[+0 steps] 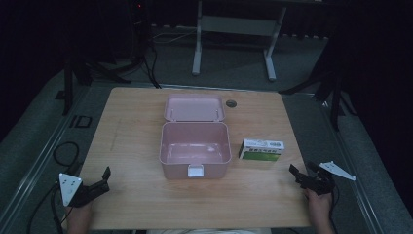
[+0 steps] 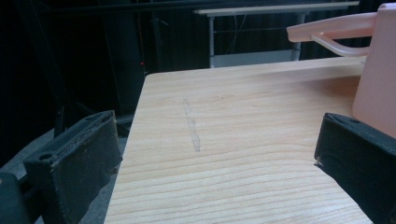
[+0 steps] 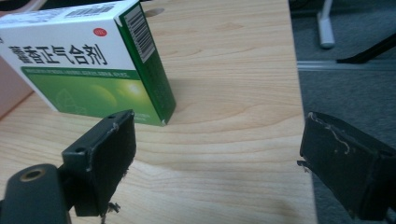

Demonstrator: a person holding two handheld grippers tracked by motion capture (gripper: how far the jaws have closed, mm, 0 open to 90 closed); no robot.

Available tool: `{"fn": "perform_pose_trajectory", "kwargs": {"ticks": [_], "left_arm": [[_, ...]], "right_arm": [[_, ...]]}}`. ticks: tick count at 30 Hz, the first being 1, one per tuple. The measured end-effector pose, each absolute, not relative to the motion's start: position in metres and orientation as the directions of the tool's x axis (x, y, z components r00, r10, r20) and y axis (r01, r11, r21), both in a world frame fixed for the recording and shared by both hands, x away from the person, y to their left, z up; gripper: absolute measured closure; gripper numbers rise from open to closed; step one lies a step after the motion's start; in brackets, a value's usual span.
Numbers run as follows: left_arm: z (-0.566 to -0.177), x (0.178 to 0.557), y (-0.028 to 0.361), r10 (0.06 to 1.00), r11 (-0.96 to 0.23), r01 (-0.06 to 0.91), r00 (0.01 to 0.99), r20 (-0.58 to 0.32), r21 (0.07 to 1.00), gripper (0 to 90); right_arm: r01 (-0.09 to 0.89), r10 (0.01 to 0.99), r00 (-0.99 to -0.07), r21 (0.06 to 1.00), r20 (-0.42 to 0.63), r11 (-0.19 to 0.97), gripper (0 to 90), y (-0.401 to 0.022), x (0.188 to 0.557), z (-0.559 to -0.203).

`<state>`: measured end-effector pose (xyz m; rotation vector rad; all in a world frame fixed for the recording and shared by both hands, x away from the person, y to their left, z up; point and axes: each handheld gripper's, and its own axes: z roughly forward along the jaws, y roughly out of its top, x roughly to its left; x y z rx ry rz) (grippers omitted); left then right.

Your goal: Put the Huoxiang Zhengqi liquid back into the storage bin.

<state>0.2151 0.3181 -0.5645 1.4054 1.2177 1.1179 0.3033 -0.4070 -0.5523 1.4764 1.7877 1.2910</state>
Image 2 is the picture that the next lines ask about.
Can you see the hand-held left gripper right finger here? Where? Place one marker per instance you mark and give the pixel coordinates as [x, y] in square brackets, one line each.
[361, 161]

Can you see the pink plastic watering can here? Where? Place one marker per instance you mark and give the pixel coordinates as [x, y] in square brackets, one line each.
[378, 71]

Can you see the white metal-legged table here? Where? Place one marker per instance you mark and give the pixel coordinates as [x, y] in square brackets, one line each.
[261, 37]

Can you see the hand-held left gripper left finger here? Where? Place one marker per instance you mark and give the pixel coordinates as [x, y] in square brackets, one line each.
[74, 161]

